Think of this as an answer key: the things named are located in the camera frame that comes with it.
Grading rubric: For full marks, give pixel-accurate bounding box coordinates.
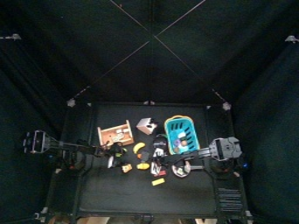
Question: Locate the black glossy pot lid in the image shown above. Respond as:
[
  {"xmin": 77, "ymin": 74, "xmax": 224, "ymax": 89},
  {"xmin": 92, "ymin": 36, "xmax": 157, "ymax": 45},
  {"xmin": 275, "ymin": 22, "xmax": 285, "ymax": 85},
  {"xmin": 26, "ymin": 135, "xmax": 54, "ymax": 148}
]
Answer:
[{"xmin": 153, "ymin": 134, "xmax": 169, "ymax": 150}]

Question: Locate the wooden toy toolbox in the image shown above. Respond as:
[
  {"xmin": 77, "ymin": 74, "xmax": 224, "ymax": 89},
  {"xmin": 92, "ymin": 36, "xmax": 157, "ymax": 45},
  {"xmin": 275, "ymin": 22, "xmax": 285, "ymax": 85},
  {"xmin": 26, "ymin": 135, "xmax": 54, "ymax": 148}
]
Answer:
[{"xmin": 97, "ymin": 119, "xmax": 136, "ymax": 147}]

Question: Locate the yellow toy banana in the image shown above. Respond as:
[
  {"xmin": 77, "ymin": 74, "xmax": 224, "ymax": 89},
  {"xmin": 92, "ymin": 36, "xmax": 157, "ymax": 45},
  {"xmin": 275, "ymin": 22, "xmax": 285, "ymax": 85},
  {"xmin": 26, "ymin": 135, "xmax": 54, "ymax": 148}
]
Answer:
[{"xmin": 132, "ymin": 142, "xmax": 145, "ymax": 154}]

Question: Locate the white toy toaster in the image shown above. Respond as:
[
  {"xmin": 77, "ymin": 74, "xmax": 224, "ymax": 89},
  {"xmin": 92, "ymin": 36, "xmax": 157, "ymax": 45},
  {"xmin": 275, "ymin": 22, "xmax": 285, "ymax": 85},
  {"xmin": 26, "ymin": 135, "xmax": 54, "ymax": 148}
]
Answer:
[{"xmin": 134, "ymin": 117, "xmax": 158, "ymax": 136}]

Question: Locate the teal plastic basket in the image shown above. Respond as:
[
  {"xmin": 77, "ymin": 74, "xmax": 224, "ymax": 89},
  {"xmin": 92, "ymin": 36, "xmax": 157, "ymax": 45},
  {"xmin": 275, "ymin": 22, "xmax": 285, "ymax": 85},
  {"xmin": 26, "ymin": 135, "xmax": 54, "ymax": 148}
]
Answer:
[{"xmin": 162, "ymin": 115, "xmax": 201, "ymax": 155}]

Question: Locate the thin diagonal cord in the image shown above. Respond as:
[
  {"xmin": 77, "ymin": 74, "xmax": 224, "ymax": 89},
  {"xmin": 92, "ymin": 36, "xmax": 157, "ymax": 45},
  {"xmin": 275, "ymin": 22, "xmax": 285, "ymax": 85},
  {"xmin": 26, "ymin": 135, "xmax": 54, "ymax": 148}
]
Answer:
[
  {"xmin": 72, "ymin": 0, "xmax": 206, "ymax": 100},
  {"xmin": 108, "ymin": 0, "xmax": 228, "ymax": 103}
]

